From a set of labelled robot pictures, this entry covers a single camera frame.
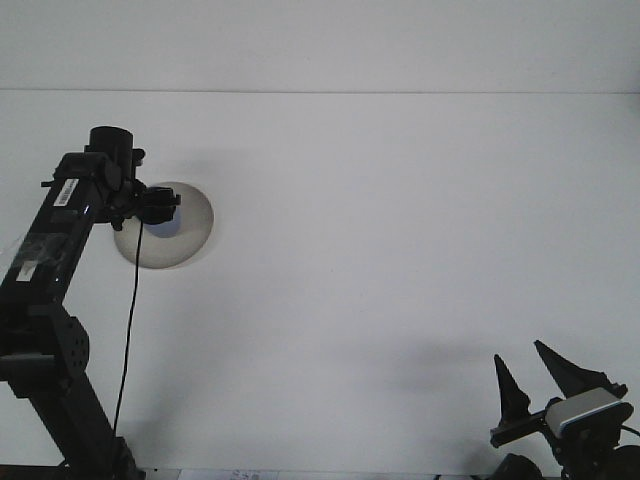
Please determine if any pale blue cup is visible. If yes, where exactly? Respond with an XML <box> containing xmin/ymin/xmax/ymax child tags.
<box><xmin>148</xmin><ymin>207</ymin><xmax>182</xmax><ymax>240</ymax></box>

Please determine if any pale round plate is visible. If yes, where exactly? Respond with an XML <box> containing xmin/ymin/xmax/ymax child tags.
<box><xmin>113</xmin><ymin>181</ymin><xmax>216</xmax><ymax>271</ymax></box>

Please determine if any white printed paper sheet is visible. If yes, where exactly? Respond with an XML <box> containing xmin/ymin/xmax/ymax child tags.
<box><xmin>174</xmin><ymin>467</ymin><xmax>281</xmax><ymax>480</ymax></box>

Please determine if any pale grey camera box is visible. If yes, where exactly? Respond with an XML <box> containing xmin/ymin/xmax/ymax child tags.
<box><xmin>544</xmin><ymin>388</ymin><xmax>635</xmax><ymax>439</ymax></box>

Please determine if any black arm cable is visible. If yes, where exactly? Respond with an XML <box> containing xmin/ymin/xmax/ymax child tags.
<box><xmin>112</xmin><ymin>219</ymin><xmax>146</xmax><ymax>441</ymax></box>

